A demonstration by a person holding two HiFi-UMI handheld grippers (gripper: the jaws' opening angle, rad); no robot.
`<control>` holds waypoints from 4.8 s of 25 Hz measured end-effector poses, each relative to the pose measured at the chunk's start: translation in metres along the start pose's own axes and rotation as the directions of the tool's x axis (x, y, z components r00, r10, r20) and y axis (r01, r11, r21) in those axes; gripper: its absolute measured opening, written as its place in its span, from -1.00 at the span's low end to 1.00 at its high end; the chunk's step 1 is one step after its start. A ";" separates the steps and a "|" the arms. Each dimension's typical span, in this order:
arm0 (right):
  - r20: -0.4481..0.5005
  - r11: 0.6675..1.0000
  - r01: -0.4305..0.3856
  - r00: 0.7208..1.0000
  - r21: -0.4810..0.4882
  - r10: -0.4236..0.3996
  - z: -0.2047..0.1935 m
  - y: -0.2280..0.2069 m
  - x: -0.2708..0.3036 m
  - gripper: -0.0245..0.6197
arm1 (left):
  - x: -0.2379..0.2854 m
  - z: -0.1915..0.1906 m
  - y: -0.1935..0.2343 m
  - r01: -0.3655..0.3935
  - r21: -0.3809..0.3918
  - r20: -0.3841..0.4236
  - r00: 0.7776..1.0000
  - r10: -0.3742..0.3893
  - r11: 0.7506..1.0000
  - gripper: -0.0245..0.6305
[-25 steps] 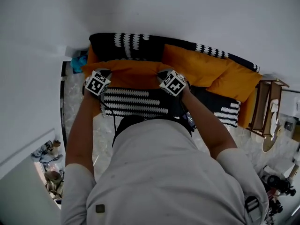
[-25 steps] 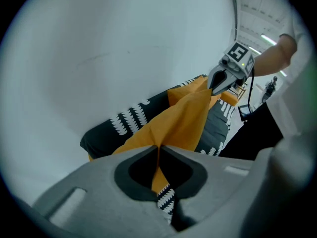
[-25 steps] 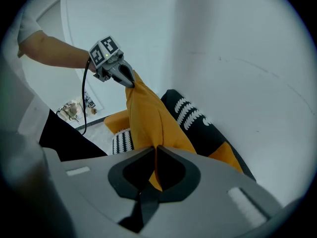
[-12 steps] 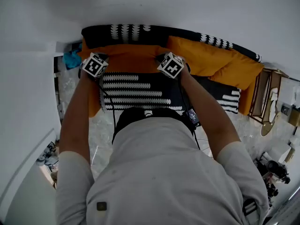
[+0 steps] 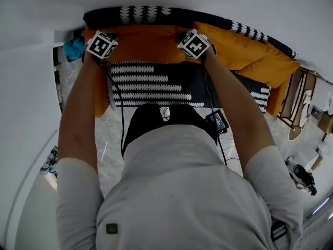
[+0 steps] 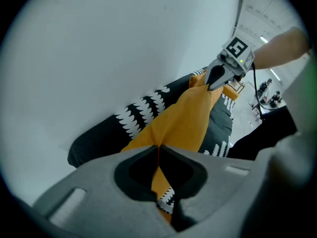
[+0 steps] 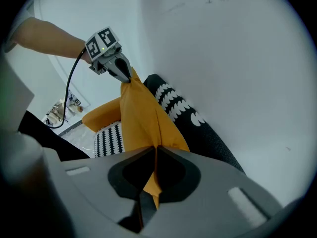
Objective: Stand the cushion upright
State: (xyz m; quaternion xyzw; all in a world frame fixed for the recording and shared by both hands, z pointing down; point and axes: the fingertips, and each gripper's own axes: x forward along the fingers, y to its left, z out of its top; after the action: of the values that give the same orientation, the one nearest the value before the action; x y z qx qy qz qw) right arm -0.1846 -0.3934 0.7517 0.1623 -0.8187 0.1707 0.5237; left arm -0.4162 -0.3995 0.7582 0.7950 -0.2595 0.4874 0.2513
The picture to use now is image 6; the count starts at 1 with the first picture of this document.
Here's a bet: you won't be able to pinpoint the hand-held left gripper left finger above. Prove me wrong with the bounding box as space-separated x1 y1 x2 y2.
32 145 179 238

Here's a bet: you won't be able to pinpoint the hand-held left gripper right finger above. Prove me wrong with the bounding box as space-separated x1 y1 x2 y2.
158 145 258 238

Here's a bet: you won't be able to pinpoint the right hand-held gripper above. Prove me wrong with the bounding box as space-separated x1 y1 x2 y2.
205 36 256 92

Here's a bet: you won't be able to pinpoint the orange cushion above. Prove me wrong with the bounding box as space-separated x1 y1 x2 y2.
120 70 225 224

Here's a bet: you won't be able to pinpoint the person's right forearm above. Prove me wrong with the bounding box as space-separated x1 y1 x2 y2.
252 26 313 70

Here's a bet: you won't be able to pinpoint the orange sofa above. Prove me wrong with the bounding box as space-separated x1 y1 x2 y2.
222 84 240 101

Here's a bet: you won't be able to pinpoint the black white striped blanket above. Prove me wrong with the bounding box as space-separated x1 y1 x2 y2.
67 67 235 214

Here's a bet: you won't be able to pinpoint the person's black trousers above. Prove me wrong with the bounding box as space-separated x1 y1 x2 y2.
226 105 298 161

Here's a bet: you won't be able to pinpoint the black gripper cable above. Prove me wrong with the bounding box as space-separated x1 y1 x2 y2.
252 63 280 120

